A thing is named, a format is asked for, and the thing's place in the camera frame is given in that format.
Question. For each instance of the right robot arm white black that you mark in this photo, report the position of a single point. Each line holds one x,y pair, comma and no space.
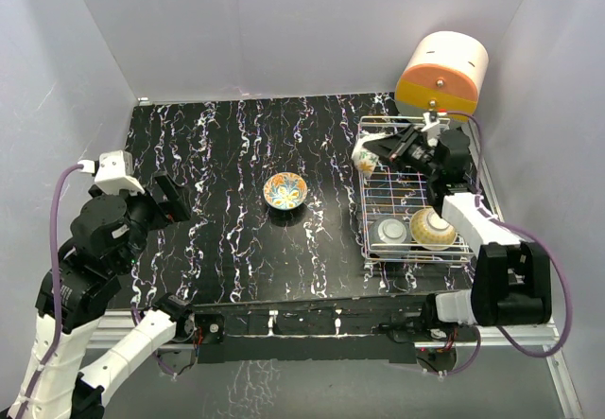
511,284

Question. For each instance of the orange blue floral bowl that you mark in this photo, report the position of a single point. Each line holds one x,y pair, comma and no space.
285,191

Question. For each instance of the pink yellow drawer cabinet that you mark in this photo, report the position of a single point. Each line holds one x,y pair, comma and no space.
445,72

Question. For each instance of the red rimmed grey bowl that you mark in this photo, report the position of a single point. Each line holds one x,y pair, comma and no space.
388,232

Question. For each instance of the orange green leaf bowl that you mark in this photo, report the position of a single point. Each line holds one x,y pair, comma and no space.
364,160

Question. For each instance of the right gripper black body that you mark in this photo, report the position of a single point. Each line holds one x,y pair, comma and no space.
416,153

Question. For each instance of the yellow dotted bowl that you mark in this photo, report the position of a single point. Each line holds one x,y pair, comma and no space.
431,231

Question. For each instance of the white wire dish rack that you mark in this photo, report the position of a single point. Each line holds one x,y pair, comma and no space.
399,193

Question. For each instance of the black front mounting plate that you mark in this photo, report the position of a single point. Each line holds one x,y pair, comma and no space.
390,327

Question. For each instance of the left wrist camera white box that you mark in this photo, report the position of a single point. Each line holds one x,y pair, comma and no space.
115,174

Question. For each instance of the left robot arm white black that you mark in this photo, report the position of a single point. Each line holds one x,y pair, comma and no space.
107,238

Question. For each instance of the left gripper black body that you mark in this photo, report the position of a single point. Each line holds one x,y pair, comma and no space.
172,204

